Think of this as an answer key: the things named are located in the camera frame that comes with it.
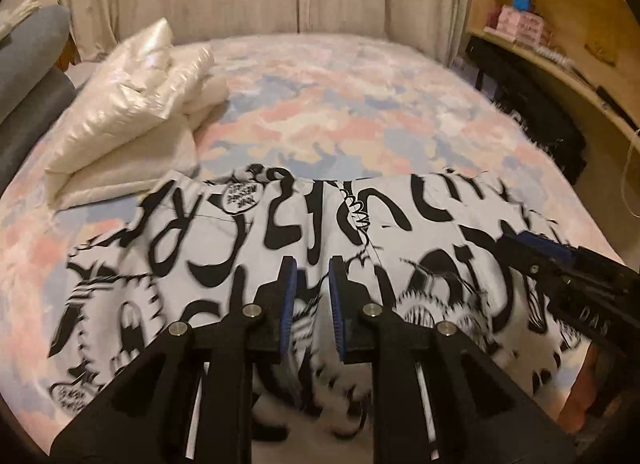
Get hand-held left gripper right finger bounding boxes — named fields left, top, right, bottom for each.
left=327, top=255, right=578, bottom=464

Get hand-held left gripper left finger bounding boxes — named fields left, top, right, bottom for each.
left=50, top=255, right=301, bottom=464

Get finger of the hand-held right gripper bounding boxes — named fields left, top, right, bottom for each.
left=494, top=234, right=553, bottom=295
left=520, top=230, right=576, bottom=261

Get black and white patterned shorts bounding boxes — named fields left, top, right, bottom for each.
left=47, top=164, right=593, bottom=445

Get person's right hand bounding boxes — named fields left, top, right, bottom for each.
left=560, top=339, right=603, bottom=432

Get bed with pastel sheet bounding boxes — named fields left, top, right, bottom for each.
left=0, top=34, right=631, bottom=464

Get pink drawer box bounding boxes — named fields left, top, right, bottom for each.
left=497, top=4, right=556, bottom=45

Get cream satin pillow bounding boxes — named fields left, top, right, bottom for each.
left=44, top=18, right=230, bottom=210

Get dark blue-grey pillow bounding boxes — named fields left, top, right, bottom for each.
left=0, top=69, right=77, bottom=185

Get wooden headboard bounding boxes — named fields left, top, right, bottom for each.
left=57, top=37, right=81, bottom=70

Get light blue-grey pillow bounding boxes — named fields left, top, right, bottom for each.
left=0, top=4, right=72, bottom=120

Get white folded cloth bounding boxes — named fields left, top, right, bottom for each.
left=0, top=0, right=43, bottom=40

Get white cable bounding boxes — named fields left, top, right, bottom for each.
left=620, top=129, right=640, bottom=217

